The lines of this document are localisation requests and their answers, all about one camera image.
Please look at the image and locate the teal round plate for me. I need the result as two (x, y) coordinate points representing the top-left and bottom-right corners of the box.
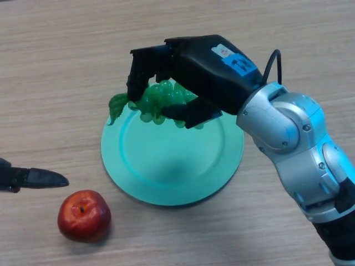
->
(101, 80), (245, 207)

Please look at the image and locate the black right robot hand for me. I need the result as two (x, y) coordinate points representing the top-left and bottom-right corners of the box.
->
(126, 34), (264, 130)

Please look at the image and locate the red apple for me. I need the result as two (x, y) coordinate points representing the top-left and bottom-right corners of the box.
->
(57, 190), (112, 244)

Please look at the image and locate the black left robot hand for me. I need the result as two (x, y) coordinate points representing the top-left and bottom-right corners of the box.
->
(0, 157), (70, 193)

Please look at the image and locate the green grapes bunch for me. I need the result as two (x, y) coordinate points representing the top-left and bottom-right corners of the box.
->
(108, 79), (206, 130)

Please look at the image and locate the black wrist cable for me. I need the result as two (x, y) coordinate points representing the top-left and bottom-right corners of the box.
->
(262, 49), (283, 85)

